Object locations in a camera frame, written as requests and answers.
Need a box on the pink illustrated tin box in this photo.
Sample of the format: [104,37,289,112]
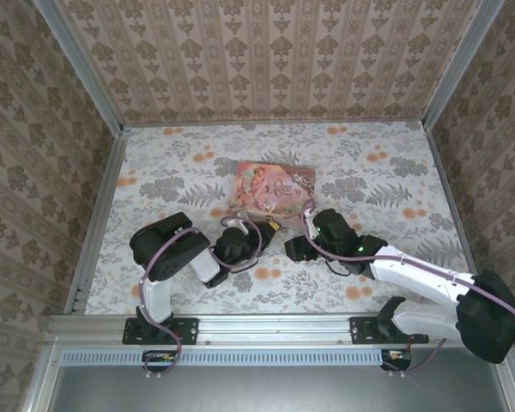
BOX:
[227,159,317,233]

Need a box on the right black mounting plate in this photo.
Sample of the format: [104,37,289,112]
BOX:
[349,316,430,346]

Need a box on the black mounting plate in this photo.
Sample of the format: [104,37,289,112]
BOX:
[349,316,430,346]
[122,316,200,346]

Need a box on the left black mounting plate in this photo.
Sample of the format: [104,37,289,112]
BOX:
[122,316,200,346]

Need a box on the grey metal panel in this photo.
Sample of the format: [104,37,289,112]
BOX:
[23,347,515,412]

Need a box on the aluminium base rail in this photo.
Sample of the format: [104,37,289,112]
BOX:
[45,312,507,347]

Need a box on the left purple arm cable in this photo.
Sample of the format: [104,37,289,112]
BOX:
[137,216,265,381]

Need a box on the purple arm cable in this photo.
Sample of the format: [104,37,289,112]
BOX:
[299,199,515,379]
[137,216,265,381]

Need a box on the white slotted cable duct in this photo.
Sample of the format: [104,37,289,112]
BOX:
[62,348,413,367]

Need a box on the aluminium side rail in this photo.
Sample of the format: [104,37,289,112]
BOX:
[64,126,132,317]
[422,122,488,312]

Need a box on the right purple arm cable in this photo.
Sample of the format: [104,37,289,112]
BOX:
[299,199,515,379]

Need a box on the aluminium frame post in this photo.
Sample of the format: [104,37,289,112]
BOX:
[421,0,506,130]
[32,0,126,132]

